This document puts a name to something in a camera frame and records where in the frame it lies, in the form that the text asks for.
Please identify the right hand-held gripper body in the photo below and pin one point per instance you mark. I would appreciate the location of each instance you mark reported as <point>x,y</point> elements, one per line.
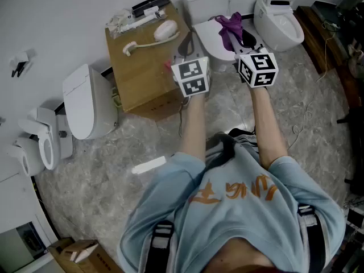
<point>258,67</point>

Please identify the purple cloth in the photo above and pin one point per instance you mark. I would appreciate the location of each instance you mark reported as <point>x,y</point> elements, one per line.
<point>229,27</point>

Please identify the small white box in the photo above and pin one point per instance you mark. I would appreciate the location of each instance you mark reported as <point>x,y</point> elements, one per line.
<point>150,10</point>

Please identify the pink cloth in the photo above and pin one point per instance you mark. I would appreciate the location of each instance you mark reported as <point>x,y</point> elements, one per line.
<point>167,66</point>

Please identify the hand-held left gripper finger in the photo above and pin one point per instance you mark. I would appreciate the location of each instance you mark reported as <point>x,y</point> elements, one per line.
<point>196,48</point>
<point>181,48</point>

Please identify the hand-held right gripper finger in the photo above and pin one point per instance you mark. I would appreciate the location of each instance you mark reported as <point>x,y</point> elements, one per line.
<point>236,45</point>
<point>257,43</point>

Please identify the large brown cardboard box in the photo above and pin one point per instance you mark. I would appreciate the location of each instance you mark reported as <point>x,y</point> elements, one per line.
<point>139,75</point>

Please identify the large white open-lid toilet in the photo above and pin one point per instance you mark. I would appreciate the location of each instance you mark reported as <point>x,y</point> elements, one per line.
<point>273,18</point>

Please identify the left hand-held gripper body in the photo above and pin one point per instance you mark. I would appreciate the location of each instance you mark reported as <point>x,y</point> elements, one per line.
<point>193,72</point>

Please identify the brown cardboard box white flaps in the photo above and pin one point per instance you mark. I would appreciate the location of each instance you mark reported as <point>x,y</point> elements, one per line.
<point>82,252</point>

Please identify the dark wooden bench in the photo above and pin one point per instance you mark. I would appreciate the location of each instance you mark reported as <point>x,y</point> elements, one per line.
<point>315,41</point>

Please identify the black wall hook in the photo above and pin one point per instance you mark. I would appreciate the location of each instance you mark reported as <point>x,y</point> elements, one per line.
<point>20,64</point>

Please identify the white cabinet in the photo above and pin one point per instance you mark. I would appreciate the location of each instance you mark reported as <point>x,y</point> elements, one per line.
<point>17,209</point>

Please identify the person's left forearm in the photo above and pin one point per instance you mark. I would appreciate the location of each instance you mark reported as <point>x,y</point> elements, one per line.
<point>194,124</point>

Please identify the white open-seat toilet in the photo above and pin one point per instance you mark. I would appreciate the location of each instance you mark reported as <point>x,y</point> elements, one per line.
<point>48,135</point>

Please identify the crumpled white bag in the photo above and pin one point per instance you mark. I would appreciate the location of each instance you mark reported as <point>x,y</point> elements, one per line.
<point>118,20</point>

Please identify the person's light blue t-shirt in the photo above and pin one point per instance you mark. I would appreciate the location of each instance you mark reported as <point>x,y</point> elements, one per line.
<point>227,215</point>

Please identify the dark grey tray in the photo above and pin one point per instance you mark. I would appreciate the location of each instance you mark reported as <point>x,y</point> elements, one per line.
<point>149,4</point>

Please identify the person's right forearm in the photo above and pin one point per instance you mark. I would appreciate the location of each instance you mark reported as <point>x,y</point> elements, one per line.
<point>267,129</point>

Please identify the white toilet with tank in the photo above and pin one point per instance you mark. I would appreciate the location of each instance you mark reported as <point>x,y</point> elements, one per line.
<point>207,7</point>

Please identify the white closed-lid smart toilet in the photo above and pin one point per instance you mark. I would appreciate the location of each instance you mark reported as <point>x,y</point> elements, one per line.
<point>82,104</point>

